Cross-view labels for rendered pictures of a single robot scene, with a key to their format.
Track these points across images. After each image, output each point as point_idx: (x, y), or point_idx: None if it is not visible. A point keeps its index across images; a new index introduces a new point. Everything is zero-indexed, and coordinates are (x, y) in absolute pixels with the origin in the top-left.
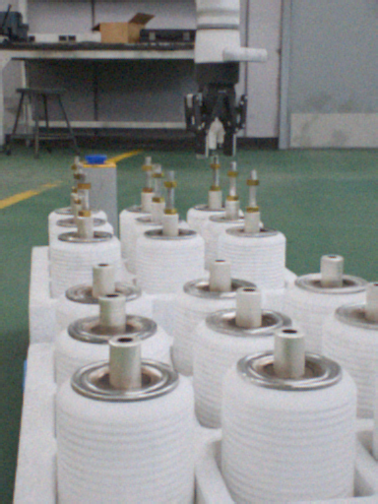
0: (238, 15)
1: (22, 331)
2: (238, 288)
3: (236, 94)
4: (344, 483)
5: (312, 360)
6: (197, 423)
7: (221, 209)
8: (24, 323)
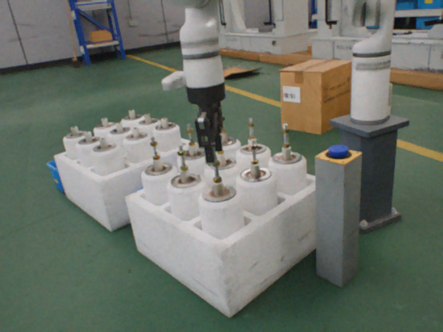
0: (181, 46)
1: (362, 244)
2: (120, 122)
3: (200, 116)
4: None
5: (101, 127)
6: None
7: (208, 190)
8: (380, 251)
